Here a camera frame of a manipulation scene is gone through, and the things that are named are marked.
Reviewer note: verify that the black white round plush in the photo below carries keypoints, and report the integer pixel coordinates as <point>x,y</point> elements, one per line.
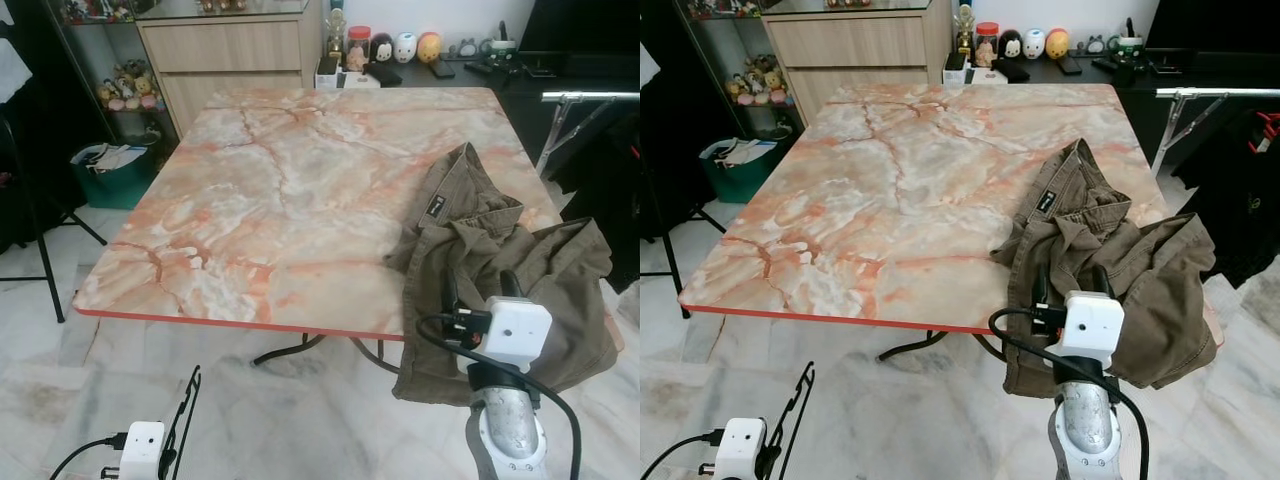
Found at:
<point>1012,45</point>
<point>383,50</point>

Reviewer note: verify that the red plastic hanger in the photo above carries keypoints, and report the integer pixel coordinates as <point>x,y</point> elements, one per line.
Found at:
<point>1265,145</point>

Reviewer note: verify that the black flat television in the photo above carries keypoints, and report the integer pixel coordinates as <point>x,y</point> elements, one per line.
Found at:
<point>580,25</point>
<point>1210,22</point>

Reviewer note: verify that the dark glass display cabinet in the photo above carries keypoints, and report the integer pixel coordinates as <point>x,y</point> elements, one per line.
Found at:
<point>710,40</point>
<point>80,45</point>

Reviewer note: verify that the white box black lid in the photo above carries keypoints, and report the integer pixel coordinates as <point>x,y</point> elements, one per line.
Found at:
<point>958,67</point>
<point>330,72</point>

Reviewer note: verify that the white tablecloth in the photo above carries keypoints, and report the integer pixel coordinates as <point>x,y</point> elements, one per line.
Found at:
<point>12,70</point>

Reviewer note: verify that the pink plush toy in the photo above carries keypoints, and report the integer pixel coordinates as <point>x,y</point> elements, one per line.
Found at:
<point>743,93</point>
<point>113,98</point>

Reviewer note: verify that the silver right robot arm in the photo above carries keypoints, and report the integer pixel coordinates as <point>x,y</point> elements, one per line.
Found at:
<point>1085,425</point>
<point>510,430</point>

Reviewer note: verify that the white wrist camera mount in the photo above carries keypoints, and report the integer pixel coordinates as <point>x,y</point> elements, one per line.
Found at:
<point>740,445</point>
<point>142,448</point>
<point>515,335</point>
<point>1090,330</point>

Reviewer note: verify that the white pink flat pouch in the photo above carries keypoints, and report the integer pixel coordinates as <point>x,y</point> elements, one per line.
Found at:
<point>986,76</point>
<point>360,80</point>

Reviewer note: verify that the orange marble folding table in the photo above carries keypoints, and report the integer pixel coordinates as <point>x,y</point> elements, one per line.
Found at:
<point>280,200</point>
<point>880,200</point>

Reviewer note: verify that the black shirt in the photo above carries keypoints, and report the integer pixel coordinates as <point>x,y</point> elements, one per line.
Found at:
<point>610,200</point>
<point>1240,200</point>

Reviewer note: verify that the grey small figurine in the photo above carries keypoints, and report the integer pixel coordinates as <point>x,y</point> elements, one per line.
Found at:
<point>467,49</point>
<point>1096,45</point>

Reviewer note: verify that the black remote control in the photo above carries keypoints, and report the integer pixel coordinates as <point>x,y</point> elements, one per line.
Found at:
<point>1118,68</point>
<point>495,68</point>

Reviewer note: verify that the white blue round plush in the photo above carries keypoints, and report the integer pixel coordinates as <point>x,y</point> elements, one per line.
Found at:
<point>1035,44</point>
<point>406,48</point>

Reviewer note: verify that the green white mug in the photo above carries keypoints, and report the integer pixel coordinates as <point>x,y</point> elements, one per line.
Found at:
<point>1128,45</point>
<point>500,48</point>

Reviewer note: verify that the light wooden cabinet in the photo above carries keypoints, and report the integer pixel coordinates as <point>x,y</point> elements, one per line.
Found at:
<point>230,50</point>
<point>850,45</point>

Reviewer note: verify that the red lid jar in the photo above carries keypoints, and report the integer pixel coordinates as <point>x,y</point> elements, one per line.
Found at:
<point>988,44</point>
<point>358,48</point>

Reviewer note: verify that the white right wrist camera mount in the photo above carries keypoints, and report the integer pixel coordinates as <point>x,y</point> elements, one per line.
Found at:
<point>515,335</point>
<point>1090,330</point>

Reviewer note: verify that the black tv console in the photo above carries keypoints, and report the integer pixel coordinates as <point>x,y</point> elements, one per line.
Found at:
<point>1230,72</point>
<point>600,75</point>

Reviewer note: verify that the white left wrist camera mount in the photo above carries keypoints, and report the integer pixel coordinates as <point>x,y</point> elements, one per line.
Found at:
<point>142,448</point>
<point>740,445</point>

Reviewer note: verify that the black wallet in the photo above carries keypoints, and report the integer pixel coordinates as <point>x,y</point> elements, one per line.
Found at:
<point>1013,71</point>
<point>385,75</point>

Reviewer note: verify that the silver metal clothes rack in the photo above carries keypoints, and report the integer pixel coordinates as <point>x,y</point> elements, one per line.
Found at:
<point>600,96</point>
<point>1230,92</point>

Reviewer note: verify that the green basket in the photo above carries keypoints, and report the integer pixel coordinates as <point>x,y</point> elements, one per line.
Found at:
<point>740,180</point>
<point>110,185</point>

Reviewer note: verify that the brown trousers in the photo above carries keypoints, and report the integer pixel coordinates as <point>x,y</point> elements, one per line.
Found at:
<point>1160,290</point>
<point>560,290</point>

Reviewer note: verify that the black plastic hanger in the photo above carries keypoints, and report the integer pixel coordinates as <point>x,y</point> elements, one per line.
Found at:
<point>796,403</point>
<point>185,405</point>

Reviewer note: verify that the black smartphone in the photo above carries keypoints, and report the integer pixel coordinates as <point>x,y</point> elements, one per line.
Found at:
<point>441,71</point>
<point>1070,67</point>

